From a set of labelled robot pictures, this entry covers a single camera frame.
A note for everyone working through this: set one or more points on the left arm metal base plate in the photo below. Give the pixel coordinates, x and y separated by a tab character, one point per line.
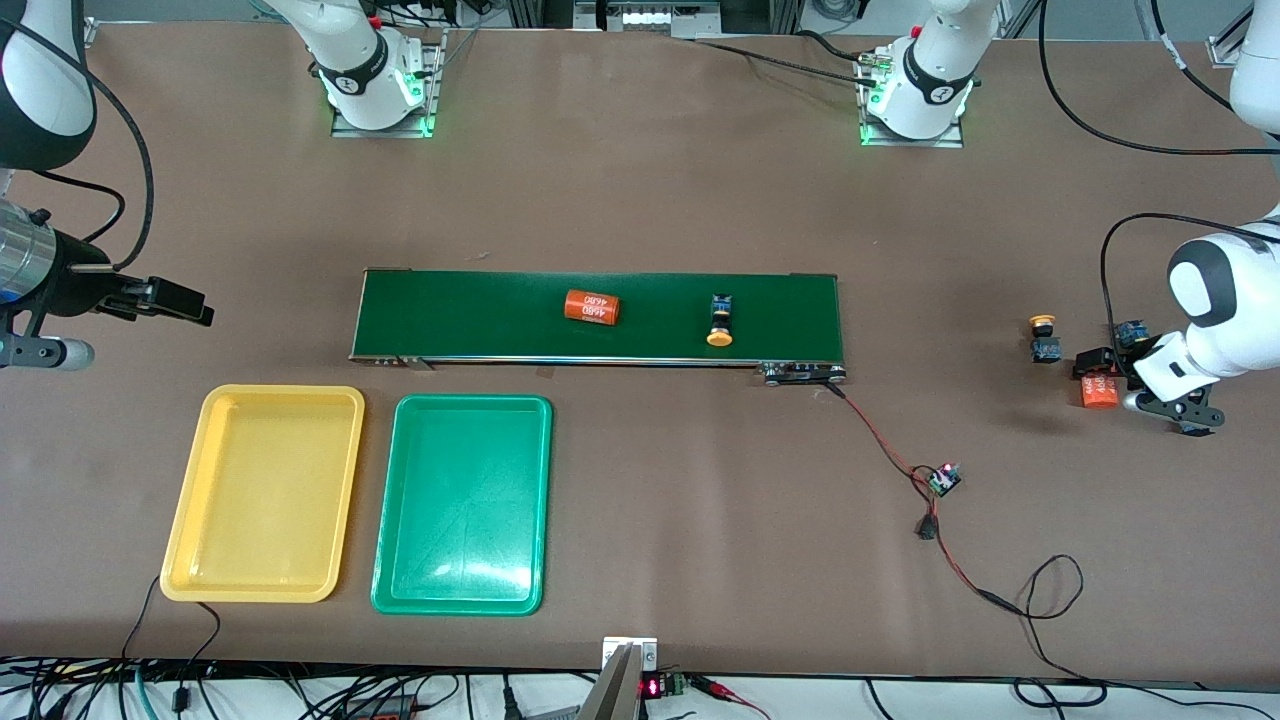
905	143

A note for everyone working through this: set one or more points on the small green circuit board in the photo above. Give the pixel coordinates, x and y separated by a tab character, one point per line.
943	481

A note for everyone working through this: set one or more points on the green mushroom push button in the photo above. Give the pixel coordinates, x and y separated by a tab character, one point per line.
1196	430
1132	333

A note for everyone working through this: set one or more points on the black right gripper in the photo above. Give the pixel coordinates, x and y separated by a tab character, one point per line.
72	283

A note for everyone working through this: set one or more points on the silver device with lights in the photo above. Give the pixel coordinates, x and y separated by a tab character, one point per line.
645	18

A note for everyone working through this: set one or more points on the red digit display module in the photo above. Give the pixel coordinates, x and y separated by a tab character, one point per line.
652	688

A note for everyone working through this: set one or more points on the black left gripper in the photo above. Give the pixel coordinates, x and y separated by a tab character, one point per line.
1101	361

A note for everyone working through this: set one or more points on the orange cylinder printed 4680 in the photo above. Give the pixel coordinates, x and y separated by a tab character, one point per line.
1098	395
592	307

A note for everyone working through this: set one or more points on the aluminium frame profile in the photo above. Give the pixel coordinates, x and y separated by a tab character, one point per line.
88	32
1225	45

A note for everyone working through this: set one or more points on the yellow plastic tray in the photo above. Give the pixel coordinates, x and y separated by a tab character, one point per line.
260	490

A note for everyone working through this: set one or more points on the green conveyor belt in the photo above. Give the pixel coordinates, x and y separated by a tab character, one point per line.
480	315

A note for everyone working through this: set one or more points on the green plastic tray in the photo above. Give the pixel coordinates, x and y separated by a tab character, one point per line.
460	500

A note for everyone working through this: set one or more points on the yellow mushroom push button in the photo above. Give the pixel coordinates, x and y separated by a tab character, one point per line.
1045	350
720	338

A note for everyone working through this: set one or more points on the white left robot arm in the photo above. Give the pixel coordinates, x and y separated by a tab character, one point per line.
1230	310

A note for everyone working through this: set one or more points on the grey metal stand bracket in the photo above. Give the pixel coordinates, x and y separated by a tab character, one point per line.
615	690

